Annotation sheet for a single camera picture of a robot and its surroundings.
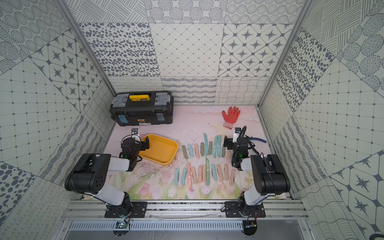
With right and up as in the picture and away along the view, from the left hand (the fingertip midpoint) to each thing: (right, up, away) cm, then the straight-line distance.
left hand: (143, 136), depth 94 cm
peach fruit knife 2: (+52, -22, -8) cm, 57 cm away
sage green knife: (+43, -8, +4) cm, 44 cm away
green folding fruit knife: (+41, -20, -7) cm, 46 cm away
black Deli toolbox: (-3, +18, +2) cm, 18 cm away
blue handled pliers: (+75, -2, +6) cm, 75 cm away
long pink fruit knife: (+55, -23, -8) cm, 60 cm away
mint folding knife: (+26, -23, -10) cm, 36 cm away
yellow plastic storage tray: (+11, -10, +4) cm, 15 cm away
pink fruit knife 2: (+39, -21, -8) cm, 44 cm away
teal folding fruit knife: (+44, -20, -7) cm, 49 cm away
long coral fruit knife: (+30, -20, -8) cm, 37 cm away
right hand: (+58, -1, +2) cm, 58 cm away
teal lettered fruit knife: (+41, -6, +5) cm, 41 cm away
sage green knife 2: (+51, -12, +2) cm, 53 cm away
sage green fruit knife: (+38, -9, +3) cm, 39 cm away
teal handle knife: (+49, -8, +4) cm, 50 cm away
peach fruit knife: (+48, -20, -8) cm, 53 cm away
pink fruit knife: (+36, -21, -8) cm, 43 cm away
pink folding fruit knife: (+33, -21, -8) cm, 40 cm away
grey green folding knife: (+26, -10, +2) cm, 28 cm away
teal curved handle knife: (+46, -9, +4) cm, 47 cm away
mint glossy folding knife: (+30, -9, +2) cm, 32 cm away
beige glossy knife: (+34, -9, +2) cm, 35 cm away
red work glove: (+60, +12, +17) cm, 64 cm away
